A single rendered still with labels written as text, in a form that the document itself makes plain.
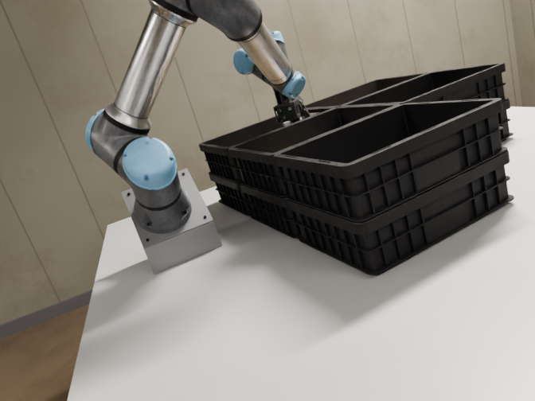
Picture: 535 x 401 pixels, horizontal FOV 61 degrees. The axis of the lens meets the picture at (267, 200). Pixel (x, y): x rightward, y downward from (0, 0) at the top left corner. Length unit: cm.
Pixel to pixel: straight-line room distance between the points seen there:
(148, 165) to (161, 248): 26
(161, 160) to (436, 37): 282
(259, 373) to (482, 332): 33
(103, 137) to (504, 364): 93
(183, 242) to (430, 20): 276
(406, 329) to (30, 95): 260
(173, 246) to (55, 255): 197
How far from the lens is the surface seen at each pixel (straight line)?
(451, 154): 95
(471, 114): 97
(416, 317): 77
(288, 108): 144
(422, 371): 67
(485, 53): 387
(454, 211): 97
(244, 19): 102
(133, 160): 107
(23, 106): 300
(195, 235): 122
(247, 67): 136
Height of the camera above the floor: 114
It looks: 17 degrees down
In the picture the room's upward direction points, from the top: 17 degrees counter-clockwise
